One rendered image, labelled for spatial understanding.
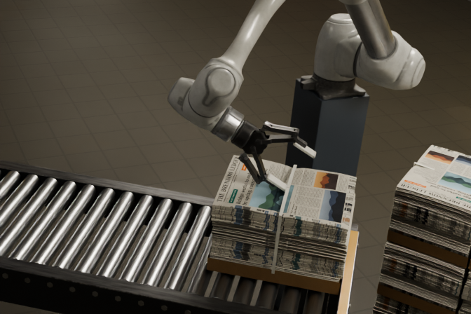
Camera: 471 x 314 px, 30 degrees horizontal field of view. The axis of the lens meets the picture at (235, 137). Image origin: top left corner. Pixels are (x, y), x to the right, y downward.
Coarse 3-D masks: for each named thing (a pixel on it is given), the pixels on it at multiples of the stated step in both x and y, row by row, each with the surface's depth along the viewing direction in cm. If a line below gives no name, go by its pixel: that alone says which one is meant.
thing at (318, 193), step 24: (312, 192) 247; (336, 192) 248; (312, 216) 236; (336, 216) 237; (288, 240) 238; (312, 240) 237; (336, 240) 235; (288, 264) 242; (312, 264) 241; (336, 264) 239
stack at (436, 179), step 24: (432, 168) 308; (456, 168) 310; (408, 192) 295; (432, 192) 294; (456, 192) 295; (408, 216) 298; (432, 216) 294; (456, 216) 289; (432, 240) 297; (456, 240) 293; (384, 264) 310; (408, 264) 305; (432, 264) 301; (408, 288) 309; (432, 288) 304; (456, 288) 300; (384, 312) 319; (408, 312) 314
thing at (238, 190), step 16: (224, 176) 250; (240, 176) 251; (224, 192) 243; (240, 192) 244; (256, 192) 244; (272, 192) 246; (224, 208) 237; (240, 208) 237; (256, 208) 237; (224, 224) 240; (240, 224) 238; (256, 224) 238; (224, 240) 243; (240, 240) 242; (256, 240) 240; (224, 256) 245; (240, 256) 244; (256, 256) 243
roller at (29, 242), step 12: (60, 192) 279; (72, 192) 282; (48, 204) 273; (60, 204) 274; (48, 216) 267; (36, 228) 260; (48, 228) 264; (24, 240) 254; (36, 240) 257; (12, 252) 249; (24, 252) 250
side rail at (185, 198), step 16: (0, 160) 293; (48, 176) 287; (64, 176) 288; (80, 176) 288; (144, 192) 283; (160, 192) 284; (176, 192) 285; (176, 208) 282; (144, 224) 288; (352, 224) 277
